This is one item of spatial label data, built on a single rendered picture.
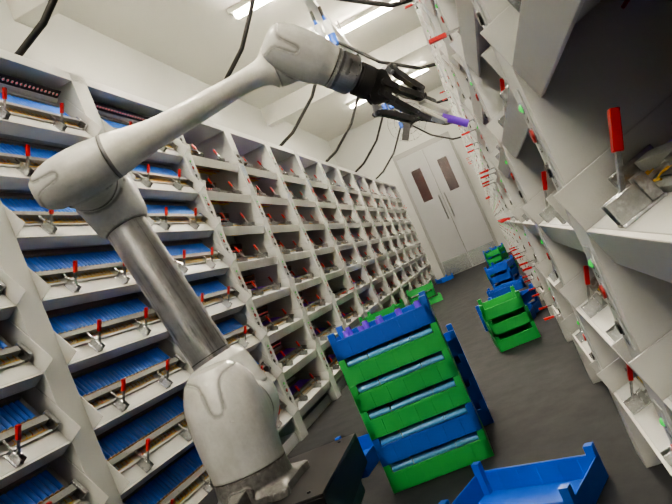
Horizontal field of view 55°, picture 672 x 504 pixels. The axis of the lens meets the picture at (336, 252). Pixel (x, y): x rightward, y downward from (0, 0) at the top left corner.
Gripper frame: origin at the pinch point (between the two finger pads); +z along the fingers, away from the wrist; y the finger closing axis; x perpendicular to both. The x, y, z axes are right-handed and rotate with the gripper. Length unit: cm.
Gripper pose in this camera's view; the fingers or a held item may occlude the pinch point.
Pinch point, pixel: (433, 111)
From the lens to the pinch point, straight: 153.7
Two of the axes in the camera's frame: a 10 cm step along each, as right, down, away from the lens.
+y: 2.9, -9.5, 1.2
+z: 9.0, 3.1, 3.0
